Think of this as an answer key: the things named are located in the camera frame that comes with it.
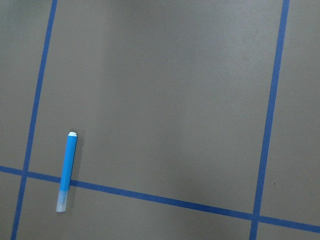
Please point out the blue highlighter pen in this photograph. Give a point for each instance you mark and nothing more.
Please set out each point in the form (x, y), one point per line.
(66, 174)

